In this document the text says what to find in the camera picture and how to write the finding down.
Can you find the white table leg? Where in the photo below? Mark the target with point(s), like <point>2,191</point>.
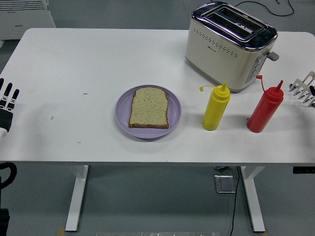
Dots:
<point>77,196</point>
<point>253,196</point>

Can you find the bread slice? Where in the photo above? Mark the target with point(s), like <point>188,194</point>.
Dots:
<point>150,108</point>

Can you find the white heater unit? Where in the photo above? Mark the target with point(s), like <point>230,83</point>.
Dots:
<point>22,19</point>

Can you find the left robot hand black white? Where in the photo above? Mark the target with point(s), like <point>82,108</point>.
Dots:
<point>5,119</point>

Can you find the purple round plate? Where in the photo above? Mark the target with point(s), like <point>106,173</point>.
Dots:
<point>174,110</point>

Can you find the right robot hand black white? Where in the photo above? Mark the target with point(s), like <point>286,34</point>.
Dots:
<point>312,90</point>

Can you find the cream chrome toaster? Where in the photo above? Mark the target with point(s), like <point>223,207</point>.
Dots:
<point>221,54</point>

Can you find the black table control panel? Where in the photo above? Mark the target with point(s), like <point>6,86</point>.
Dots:
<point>304,170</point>

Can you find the metal floor socket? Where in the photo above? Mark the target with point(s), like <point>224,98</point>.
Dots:
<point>224,184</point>

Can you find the metal toast rack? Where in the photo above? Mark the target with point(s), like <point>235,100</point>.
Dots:
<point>304,87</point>

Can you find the red squeeze bottle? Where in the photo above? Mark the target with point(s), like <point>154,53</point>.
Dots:
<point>264,110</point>

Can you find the yellow squeeze bottle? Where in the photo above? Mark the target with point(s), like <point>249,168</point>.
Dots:
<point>215,110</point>

